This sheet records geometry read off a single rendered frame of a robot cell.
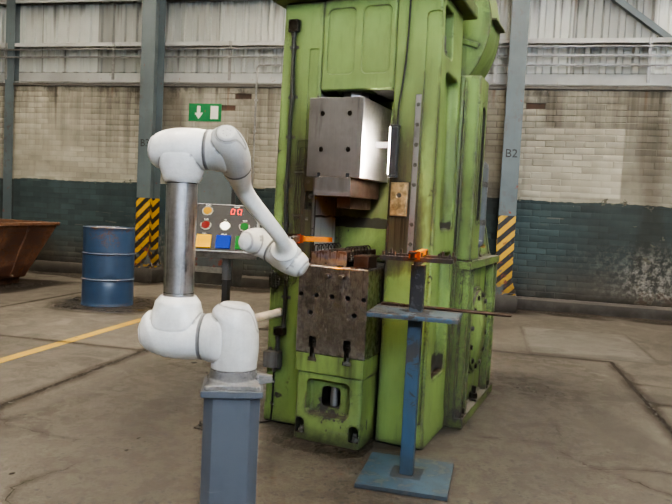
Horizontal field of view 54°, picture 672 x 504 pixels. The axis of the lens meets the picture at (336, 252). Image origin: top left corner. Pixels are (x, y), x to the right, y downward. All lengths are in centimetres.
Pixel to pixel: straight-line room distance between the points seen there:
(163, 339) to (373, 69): 190
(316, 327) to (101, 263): 465
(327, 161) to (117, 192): 757
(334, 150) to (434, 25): 78
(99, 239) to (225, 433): 563
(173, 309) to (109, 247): 550
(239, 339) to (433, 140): 162
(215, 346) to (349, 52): 193
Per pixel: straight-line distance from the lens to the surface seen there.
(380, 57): 349
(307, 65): 364
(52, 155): 1136
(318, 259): 336
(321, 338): 333
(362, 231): 378
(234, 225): 344
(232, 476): 226
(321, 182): 336
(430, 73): 339
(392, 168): 333
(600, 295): 930
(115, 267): 769
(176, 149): 217
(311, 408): 349
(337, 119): 336
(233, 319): 214
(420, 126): 335
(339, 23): 363
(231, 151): 212
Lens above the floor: 119
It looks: 4 degrees down
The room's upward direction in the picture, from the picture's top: 3 degrees clockwise
